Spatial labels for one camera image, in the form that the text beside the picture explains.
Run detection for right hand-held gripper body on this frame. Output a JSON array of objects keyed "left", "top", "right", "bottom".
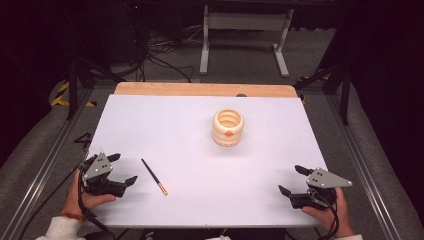
[{"left": 289, "top": 167, "right": 354, "bottom": 211}]

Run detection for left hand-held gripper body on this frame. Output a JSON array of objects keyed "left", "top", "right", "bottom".
[{"left": 79, "top": 152, "right": 128, "bottom": 198}]

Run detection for black pencil with orange tip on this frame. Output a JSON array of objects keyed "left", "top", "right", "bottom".
[{"left": 140, "top": 158, "right": 169, "bottom": 197}]

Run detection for cream ribbed pen holder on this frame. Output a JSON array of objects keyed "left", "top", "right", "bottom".
[{"left": 211, "top": 107, "right": 245, "bottom": 148}]

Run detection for person's right hand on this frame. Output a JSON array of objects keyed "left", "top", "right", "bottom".
[{"left": 301, "top": 186, "right": 356, "bottom": 238}]

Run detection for person's left hand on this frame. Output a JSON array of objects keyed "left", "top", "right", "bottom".
[{"left": 63, "top": 168, "right": 117, "bottom": 218}]

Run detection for white table board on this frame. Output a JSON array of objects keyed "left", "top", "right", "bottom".
[{"left": 87, "top": 94, "right": 328, "bottom": 230}]

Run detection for yellow and black floor tape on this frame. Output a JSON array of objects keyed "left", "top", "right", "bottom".
[{"left": 50, "top": 81, "right": 98, "bottom": 108}]

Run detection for black tripod stand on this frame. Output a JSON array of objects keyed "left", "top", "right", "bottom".
[
  {"left": 64, "top": 49, "right": 128, "bottom": 122},
  {"left": 293, "top": 62, "right": 352, "bottom": 126}
]

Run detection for wooden table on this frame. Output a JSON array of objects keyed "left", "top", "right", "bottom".
[{"left": 114, "top": 81, "right": 298, "bottom": 99}]

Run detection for white metal stand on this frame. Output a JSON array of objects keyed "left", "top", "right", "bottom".
[{"left": 199, "top": 4, "right": 295, "bottom": 78}]

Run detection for black triangular bracket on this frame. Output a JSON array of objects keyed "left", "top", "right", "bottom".
[{"left": 73, "top": 132, "right": 94, "bottom": 145}]

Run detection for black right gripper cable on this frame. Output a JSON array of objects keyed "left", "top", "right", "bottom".
[{"left": 308, "top": 188, "right": 342, "bottom": 240}]

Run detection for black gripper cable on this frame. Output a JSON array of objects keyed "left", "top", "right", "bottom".
[
  {"left": 77, "top": 159, "right": 116, "bottom": 240},
  {"left": 308, "top": 188, "right": 342, "bottom": 240}
]

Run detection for aluminium rail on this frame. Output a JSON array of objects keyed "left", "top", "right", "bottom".
[
  {"left": 0, "top": 88, "right": 95, "bottom": 240},
  {"left": 324, "top": 94, "right": 406, "bottom": 240}
]

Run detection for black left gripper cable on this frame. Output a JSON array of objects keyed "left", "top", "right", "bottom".
[{"left": 77, "top": 159, "right": 116, "bottom": 240}]

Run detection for red bracelet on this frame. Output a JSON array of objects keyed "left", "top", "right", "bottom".
[{"left": 59, "top": 210, "right": 84, "bottom": 223}]

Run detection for black floor cables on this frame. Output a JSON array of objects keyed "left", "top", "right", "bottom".
[{"left": 141, "top": 25, "right": 205, "bottom": 84}]

